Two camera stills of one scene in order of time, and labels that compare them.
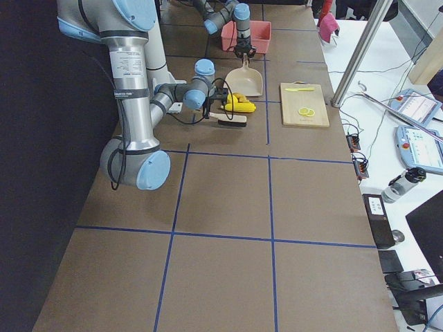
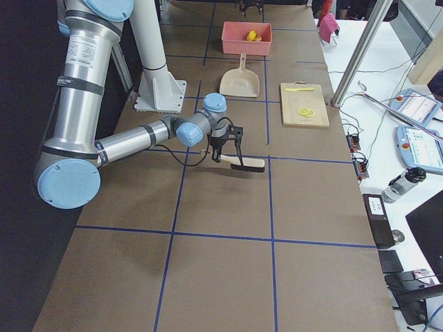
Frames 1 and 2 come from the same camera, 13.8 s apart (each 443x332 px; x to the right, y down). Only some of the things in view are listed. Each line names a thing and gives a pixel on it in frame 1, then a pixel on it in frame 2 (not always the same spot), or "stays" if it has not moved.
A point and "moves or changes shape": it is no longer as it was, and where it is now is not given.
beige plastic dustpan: x=245 y=79 moves or changes shape
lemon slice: x=304 y=111 stays
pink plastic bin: x=260 y=34 stays
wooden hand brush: x=229 y=120 to x=250 y=164
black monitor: x=427 y=224 stays
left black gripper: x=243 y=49 to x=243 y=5
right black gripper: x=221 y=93 to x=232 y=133
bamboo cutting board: x=293 y=101 stays
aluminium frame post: x=363 y=53 stays
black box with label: x=378 y=220 stays
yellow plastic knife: x=295 y=90 stays
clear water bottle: x=399 y=185 stays
